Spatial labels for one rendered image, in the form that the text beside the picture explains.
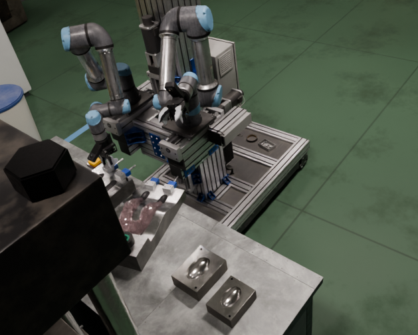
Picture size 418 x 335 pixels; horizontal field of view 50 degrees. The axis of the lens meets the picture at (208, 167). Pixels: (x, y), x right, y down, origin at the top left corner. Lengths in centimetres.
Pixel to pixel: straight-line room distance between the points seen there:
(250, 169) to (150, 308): 167
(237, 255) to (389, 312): 115
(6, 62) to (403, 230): 421
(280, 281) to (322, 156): 196
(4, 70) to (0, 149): 452
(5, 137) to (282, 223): 258
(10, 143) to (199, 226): 147
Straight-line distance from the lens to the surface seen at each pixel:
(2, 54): 535
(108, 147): 248
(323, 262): 306
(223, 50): 276
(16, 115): 430
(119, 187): 244
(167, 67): 214
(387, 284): 302
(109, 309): 98
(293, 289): 198
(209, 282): 197
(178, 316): 196
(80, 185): 73
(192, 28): 216
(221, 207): 310
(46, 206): 72
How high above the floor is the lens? 245
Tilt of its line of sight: 41 degrees down
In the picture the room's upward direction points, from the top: 10 degrees counter-clockwise
